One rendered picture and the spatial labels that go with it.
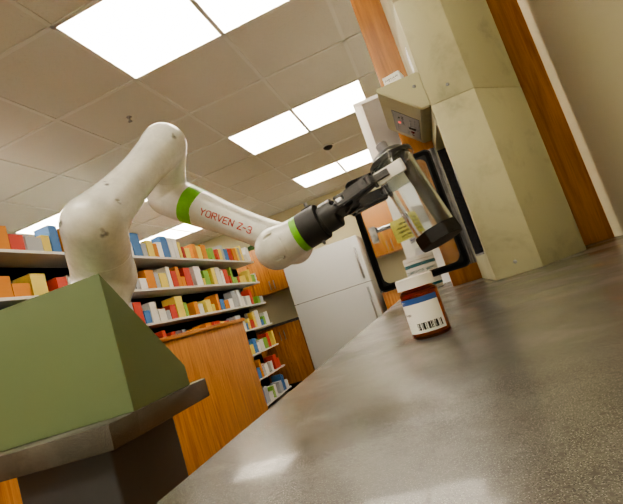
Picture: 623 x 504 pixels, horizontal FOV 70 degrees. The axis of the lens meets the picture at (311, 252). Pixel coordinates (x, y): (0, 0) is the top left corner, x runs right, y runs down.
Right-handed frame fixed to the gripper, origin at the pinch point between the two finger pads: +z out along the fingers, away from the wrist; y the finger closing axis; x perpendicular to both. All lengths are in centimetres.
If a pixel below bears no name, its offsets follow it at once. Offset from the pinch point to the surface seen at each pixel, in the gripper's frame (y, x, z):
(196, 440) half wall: 157, 34, -205
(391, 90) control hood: 11.6, -24.7, 8.7
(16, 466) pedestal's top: -49, 25, -72
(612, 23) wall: 15, -10, 58
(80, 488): -42, 32, -69
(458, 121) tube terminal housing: 14.0, -8.5, 18.7
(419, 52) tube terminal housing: 11.9, -29.5, 19.4
